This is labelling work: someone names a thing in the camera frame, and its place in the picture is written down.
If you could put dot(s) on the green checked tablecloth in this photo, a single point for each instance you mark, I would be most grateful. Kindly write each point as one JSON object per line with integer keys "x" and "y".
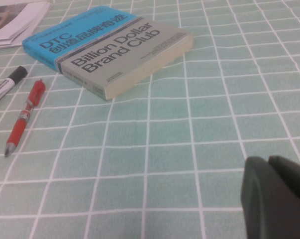
{"x": 164, "y": 149}

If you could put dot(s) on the white marker with barcode label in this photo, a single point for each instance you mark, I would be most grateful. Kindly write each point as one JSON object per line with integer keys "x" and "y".
{"x": 3, "y": 86}

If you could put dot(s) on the red gel pen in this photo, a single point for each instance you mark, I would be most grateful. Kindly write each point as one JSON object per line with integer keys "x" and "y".
{"x": 18, "y": 124}

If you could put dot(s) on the blue grey Billion Dollar book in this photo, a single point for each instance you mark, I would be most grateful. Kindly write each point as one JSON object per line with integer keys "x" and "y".
{"x": 115, "y": 57}

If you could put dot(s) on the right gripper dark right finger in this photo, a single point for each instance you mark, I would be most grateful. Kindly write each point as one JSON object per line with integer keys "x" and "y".
{"x": 294, "y": 179}

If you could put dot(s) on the stack of brochures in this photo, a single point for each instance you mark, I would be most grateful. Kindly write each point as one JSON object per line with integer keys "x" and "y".
{"x": 0, "y": 15}

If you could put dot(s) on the plain white brochure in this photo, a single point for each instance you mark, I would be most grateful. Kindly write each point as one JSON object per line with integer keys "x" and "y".
{"x": 0, "y": 43}

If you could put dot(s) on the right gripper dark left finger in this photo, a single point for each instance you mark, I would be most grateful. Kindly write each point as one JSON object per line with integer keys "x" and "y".
{"x": 269, "y": 204}

